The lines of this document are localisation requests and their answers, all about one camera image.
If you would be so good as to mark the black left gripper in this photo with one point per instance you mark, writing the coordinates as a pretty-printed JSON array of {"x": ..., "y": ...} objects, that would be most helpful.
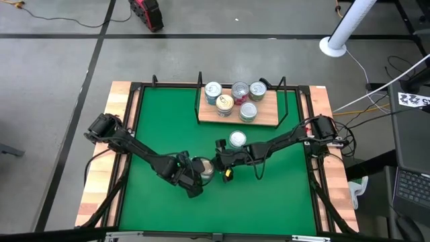
[{"x": 186, "y": 169}]

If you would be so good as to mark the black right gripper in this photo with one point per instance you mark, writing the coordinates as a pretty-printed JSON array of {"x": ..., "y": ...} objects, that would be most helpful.
[{"x": 238, "y": 157}]

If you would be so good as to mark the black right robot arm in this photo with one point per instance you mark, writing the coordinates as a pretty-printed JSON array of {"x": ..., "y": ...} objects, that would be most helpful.
[{"x": 285, "y": 141}]

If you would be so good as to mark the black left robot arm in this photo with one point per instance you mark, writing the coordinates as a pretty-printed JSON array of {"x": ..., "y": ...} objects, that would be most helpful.
[{"x": 141, "y": 153}]

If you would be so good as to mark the green table mat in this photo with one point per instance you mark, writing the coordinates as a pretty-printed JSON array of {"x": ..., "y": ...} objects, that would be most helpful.
[{"x": 168, "y": 208}]

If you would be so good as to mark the white green plastic object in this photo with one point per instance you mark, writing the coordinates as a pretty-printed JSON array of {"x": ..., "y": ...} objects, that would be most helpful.
[{"x": 356, "y": 191}]

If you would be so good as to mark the red and black device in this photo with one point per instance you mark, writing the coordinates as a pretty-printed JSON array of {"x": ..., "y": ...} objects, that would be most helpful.
[{"x": 148, "y": 13}]

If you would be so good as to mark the black power strip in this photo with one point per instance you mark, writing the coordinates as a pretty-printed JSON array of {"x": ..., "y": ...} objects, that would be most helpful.
[{"x": 376, "y": 86}]

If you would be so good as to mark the white tower fan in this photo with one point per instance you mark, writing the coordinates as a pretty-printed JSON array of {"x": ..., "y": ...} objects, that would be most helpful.
[{"x": 349, "y": 23}]

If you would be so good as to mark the grey furniture foot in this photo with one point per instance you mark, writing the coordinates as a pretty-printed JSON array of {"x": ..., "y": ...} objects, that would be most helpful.
[{"x": 10, "y": 149}]

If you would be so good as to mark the laptop computer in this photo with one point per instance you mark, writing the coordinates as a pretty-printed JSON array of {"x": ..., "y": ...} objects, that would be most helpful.
[{"x": 413, "y": 141}]

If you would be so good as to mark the dark laptop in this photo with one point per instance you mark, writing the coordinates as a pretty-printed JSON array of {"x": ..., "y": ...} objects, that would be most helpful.
[{"x": 413, "y": 188}]

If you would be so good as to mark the white printed tag sheet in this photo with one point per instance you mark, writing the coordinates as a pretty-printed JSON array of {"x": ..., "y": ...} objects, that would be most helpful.
[{"x": 413, "y": 100}]

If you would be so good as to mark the black office chair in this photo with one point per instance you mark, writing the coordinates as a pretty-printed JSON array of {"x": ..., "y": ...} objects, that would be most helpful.
[{"x": 410, "y": 232}]

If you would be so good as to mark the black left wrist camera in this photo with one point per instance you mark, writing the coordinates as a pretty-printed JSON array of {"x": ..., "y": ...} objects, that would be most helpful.
[{"x": 193, "y": 189}]

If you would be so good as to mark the wooden shelf with black frame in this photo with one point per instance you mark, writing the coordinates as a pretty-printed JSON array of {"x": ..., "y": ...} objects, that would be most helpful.
[{"x": 268, "y": 111}]

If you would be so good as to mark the black metal table frame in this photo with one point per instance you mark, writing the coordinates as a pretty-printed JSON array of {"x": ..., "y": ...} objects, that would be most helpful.
[{"x": 174, "y": 85}]

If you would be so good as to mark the black desk leg frame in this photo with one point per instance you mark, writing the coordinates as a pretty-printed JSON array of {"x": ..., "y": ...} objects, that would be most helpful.
[{"x": 411, "y": 23}]

